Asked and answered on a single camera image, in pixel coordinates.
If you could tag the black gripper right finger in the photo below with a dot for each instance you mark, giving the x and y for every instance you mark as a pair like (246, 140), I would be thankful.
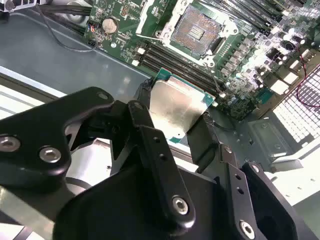
(202, 145)

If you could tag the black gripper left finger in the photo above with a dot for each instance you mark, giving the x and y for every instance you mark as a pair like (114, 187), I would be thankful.
(37, 130)

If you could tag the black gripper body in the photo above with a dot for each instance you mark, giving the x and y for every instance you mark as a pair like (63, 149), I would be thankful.
(112, 212)

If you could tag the metal socket cover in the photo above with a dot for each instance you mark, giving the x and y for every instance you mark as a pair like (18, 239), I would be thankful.
(142, 20)

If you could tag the silver CPU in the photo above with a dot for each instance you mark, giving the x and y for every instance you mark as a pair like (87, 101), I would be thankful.
(175, 105)

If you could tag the metal locking lever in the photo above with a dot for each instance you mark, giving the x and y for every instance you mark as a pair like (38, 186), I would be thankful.
(215, 80)

